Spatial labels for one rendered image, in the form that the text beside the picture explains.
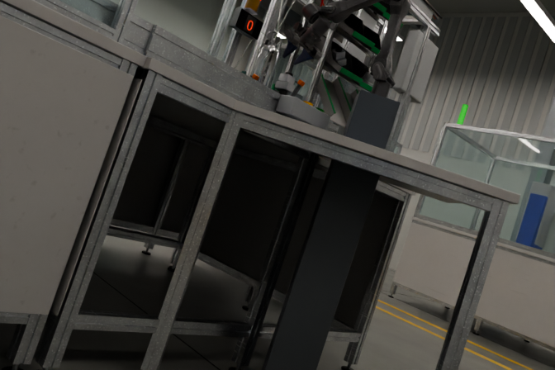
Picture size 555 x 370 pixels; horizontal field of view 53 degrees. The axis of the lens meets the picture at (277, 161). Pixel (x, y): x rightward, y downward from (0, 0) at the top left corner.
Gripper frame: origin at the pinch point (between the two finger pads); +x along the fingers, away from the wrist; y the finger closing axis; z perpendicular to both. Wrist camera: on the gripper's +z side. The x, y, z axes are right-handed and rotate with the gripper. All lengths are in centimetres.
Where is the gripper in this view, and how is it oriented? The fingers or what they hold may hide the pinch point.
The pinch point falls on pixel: (294, 54)
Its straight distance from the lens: 219.8
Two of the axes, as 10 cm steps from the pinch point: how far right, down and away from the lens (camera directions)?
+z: -3.9, -7.1, 5.9
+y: -6.4, -2.6, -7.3
